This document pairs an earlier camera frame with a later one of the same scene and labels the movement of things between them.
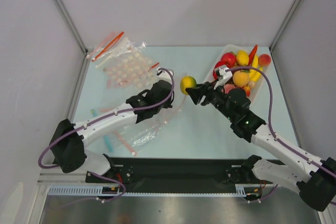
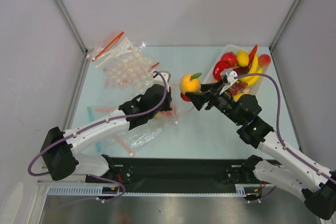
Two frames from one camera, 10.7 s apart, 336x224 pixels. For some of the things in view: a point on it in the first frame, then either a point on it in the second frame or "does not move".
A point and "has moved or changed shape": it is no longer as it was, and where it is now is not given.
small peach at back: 264,60 does not move
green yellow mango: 187,82 to 159,115
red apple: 229,59 does not move
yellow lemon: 242,57 does not move
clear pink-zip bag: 115,92 to 165,119
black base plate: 151,174 does not move
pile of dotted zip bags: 126,64 does not move
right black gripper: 205,93 does not move
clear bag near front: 136,137 does not move
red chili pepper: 252,54 does not move
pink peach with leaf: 227,87 has moved or changed shape
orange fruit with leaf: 241,78 to 190,83
